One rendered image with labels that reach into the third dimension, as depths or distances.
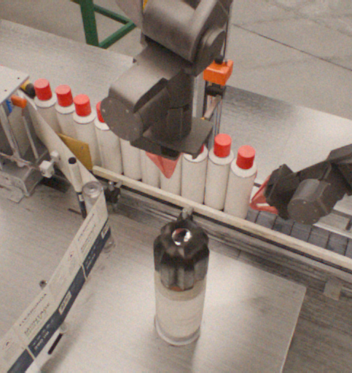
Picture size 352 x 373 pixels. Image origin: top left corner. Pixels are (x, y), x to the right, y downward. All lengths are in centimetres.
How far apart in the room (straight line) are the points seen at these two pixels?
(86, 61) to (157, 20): 102
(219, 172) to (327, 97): 189
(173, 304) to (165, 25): 42
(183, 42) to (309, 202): 40
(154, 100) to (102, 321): 52
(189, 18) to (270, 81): 232
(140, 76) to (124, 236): 55
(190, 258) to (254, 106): 79
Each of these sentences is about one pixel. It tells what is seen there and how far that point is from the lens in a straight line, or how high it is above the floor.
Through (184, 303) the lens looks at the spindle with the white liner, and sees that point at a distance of 73.
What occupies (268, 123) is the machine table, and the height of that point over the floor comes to 83.
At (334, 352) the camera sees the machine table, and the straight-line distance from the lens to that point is 99.
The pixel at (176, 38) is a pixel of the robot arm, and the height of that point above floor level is 144.
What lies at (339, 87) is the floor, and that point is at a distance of 286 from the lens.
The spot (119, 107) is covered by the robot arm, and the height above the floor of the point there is 139.
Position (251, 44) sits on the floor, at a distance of 307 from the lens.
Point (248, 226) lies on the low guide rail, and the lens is 98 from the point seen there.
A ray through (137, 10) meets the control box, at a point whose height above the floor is 132.
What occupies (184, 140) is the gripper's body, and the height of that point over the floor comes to 129.
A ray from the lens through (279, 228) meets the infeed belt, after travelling 103.
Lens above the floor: 172
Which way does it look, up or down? 51 degrees down
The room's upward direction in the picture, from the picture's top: straight up
